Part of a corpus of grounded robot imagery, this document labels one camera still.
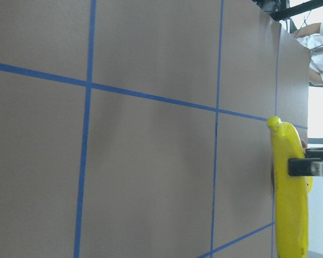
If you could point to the brown paper table mat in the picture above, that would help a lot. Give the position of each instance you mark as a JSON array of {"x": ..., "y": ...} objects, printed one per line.
[{"x": 138, "y": 128}]

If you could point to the person in white t-shirt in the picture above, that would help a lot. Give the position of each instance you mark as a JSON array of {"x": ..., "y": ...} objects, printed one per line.
[{"x": 311, "y": 36}]

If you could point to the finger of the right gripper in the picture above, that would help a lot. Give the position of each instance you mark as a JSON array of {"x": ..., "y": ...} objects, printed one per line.
[
  {"x": 314, "y": 152},
  {"x": 305, "y": 167}
]

